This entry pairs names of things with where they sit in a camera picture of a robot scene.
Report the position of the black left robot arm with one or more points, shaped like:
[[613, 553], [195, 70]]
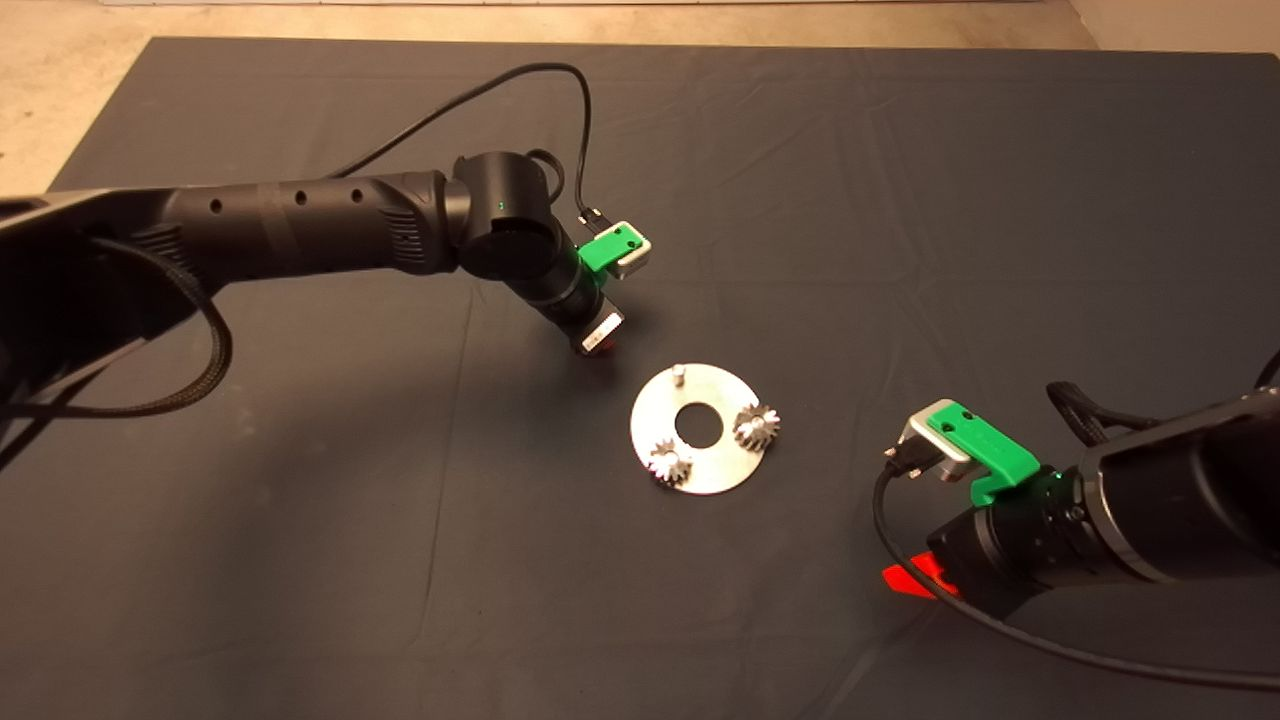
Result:
[[300, 225]]

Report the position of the round metal carrier plate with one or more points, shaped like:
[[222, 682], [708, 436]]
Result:
[[720, 470]]

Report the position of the dark grey table cloth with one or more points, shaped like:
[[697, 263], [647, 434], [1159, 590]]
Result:
[[640, 620]]

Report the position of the silver left camera box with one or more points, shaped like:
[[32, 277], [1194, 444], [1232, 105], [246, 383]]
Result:
[[635, 262]]

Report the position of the green right camera mount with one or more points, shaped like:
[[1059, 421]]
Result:
[[990, 445]]

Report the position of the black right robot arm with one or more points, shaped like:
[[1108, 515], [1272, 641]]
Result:
[[1190, 500]]

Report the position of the white bevel gear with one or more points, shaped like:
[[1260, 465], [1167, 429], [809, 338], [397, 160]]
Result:
[[670, 465]]

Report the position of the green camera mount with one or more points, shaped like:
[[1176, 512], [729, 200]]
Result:
[[990, 445], [600, 250]]

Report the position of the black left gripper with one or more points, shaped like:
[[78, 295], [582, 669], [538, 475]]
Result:
[[590, 310]]

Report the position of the silver right camera box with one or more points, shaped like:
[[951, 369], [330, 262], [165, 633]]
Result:
[[935, 440]]

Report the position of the green left camera mount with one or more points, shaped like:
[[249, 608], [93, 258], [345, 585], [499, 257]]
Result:
[[600, 250]]

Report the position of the silver camera box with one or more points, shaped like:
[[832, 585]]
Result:
[[635, 262], [935, 440]]

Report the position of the small steel planetary gear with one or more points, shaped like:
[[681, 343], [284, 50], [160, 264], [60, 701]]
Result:
[[757, 430]]

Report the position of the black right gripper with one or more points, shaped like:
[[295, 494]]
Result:
[[1015, 545]]

